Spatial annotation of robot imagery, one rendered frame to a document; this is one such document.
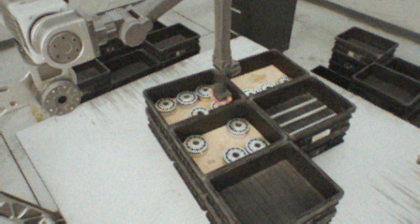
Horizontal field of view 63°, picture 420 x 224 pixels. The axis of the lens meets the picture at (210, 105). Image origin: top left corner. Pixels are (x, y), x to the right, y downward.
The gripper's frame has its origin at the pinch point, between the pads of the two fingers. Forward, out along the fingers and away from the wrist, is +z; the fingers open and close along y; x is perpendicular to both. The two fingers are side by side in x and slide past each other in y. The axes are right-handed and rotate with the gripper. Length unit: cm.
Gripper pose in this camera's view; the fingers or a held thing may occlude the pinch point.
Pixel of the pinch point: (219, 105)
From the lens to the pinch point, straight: 162.1
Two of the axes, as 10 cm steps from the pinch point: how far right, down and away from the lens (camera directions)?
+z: 0.1, 7.7, 6.3
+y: -4.2, -5.7, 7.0
